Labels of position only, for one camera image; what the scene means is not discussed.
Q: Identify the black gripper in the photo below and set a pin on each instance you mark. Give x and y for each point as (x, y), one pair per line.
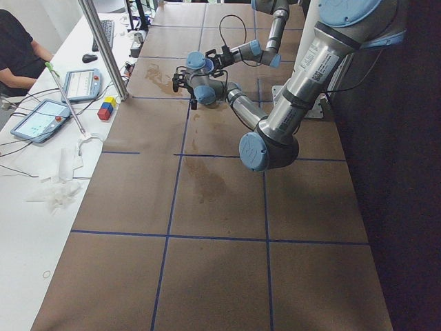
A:
(216, 63)
(178, 81)

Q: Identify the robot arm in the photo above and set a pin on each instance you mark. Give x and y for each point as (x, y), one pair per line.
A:
(343, 28)
(251, 53)

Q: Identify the metal cup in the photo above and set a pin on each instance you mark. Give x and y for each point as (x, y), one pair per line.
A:
(138, 38)

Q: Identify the yellow blue cube block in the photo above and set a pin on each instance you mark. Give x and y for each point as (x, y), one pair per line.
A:
(111, 100)

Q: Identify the red cube block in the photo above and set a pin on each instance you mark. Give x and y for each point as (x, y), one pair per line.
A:
(105, 111)

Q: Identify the black computer mouse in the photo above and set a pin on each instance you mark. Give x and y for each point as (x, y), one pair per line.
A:
(88, 58)

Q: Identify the far teach pendant tablet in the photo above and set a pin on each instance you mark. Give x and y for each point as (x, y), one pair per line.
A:
(82, 85)

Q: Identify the teach pendant tablet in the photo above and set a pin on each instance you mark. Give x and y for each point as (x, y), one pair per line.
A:
(82, 85)
(42, 122)

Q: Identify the long metal rod tool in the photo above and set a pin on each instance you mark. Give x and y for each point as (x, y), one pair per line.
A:
(55, 76)

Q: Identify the near teach pendant tablet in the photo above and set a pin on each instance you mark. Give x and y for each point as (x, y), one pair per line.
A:
(42, 122)

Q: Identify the crumpled white tissue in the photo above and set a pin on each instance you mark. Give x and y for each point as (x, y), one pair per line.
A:
(55, 196)

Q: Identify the person in black shirt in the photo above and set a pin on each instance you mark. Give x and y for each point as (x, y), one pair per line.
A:
(23, 59)

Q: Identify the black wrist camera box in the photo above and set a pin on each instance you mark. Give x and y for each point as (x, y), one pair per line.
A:
(225, 49)

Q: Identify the white pedestal column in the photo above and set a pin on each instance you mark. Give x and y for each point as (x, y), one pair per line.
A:
(304, 66)

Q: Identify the aluminium frame post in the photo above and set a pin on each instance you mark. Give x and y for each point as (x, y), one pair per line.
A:
(93, 20)

